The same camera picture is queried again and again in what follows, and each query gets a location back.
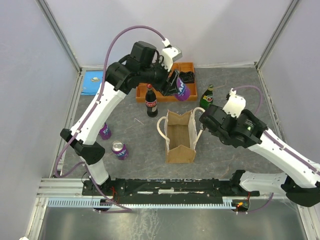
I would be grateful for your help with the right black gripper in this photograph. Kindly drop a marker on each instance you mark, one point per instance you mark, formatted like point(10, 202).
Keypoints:
point(226, 113)

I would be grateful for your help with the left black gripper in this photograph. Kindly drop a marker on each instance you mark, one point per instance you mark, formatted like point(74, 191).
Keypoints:
point(166, 86)

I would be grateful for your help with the cola glass bottle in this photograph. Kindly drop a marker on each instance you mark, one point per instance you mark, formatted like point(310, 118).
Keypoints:
point(151, 102)

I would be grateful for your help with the purple soda can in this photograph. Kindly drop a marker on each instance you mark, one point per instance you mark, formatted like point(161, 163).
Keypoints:
point(120, 150)
point(183, 92)
point(105, 132)

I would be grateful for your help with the purple soda can front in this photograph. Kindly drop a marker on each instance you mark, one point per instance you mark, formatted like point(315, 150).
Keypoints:
point(120, 150)

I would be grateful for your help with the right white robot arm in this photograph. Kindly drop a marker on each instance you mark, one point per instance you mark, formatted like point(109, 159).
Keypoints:
point(299, 180)

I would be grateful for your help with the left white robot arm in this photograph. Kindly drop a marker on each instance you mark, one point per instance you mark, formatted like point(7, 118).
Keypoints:
point(82, 136)

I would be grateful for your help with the wooden compartment tray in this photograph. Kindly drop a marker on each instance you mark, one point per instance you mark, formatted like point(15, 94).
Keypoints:
point(186, 69)

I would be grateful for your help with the green glass bottle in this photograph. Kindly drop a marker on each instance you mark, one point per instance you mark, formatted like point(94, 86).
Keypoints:
point(207, 97)

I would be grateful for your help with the dark rolled fabric right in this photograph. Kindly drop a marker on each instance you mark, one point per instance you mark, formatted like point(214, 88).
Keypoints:
point(187, 76)

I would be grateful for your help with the blue patterned cloth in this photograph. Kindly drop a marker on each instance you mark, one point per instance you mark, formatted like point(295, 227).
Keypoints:
point(91, 82)

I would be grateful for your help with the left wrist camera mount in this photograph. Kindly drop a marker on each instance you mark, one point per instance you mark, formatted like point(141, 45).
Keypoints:
point(170, 54)

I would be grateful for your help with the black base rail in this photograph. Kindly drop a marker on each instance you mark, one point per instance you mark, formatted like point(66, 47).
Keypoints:
point(173, 191)

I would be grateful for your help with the blue toothed cable duct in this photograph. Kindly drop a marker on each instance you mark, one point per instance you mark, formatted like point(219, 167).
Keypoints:
point(89, 202)

